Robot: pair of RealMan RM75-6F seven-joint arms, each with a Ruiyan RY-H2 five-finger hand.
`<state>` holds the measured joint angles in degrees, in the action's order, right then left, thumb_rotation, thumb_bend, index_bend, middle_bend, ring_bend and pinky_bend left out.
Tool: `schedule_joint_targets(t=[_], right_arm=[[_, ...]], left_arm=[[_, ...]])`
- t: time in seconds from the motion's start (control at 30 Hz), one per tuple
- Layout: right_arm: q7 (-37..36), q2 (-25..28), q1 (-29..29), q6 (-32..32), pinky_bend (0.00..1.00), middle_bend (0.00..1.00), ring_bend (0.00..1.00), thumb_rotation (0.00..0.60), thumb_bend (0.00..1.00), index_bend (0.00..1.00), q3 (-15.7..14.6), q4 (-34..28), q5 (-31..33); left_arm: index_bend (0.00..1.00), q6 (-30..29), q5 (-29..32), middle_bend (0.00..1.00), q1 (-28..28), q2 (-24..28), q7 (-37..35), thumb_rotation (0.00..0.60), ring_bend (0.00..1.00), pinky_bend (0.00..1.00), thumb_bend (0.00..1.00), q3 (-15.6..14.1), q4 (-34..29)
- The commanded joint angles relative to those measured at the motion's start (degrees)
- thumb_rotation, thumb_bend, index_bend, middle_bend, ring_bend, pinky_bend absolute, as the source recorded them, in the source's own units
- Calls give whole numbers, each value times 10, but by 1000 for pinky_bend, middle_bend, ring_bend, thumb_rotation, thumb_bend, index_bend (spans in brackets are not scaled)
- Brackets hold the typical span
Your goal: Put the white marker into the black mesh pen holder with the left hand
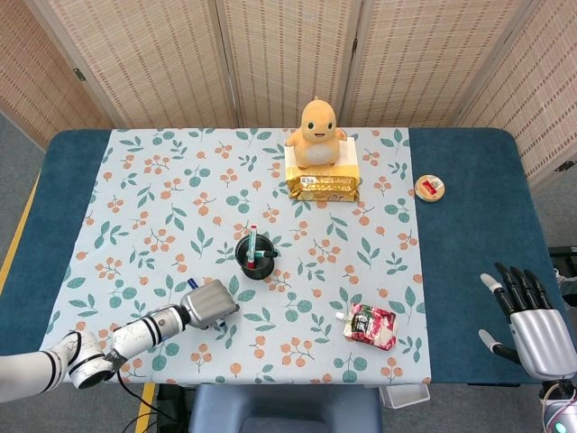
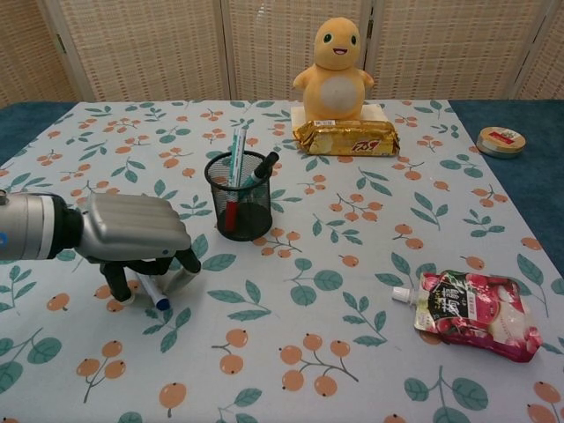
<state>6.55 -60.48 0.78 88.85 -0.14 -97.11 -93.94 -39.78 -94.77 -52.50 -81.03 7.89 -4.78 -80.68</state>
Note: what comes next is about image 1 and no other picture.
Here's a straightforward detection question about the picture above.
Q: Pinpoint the yellow plush toy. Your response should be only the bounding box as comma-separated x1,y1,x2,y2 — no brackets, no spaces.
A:
284,98,349,169

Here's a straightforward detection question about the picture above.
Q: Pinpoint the black cable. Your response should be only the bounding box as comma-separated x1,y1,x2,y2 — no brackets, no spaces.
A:
115,369,190,433

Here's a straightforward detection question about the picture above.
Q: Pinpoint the blue marker pen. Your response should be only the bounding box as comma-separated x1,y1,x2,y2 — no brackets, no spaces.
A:
188,278,225,327

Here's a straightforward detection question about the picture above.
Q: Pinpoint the red drink pouch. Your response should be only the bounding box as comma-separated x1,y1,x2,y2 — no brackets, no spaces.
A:
334,302,398,351

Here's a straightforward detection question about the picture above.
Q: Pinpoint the woven folding screen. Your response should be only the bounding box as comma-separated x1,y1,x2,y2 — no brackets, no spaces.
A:
0,0,577,190

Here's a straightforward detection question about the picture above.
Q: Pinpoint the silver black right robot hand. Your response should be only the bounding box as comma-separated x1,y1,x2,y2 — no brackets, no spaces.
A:
478,262,577,379

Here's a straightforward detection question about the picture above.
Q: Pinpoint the blue grey chair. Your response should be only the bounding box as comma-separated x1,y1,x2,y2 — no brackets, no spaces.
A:
188,383,383,433

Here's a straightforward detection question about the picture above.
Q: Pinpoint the black equipment frame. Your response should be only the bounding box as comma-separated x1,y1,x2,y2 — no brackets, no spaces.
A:
547,245,577,272

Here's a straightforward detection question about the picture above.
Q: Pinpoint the white box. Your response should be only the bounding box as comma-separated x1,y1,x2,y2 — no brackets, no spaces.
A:
284,137,362,180

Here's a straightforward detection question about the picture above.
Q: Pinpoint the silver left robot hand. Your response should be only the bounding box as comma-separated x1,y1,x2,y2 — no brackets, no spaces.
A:
179,278,241,330

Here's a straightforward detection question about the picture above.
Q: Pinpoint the floral tablecloth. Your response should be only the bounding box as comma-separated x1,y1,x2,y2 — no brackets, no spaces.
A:
47,127,434,385

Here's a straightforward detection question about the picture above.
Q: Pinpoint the round tin with red label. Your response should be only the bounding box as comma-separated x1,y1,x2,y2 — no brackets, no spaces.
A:
414,174,447,204

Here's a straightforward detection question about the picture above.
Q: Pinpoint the black mesh pen holder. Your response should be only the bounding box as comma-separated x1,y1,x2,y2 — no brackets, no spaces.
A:
235,234,277,281

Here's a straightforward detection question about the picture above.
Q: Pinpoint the gold snack packet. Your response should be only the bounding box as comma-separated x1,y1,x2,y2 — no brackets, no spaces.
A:
288,174,362,204

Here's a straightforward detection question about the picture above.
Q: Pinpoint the white plastic bin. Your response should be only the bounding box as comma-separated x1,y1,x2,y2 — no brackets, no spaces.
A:
382,383,430,410

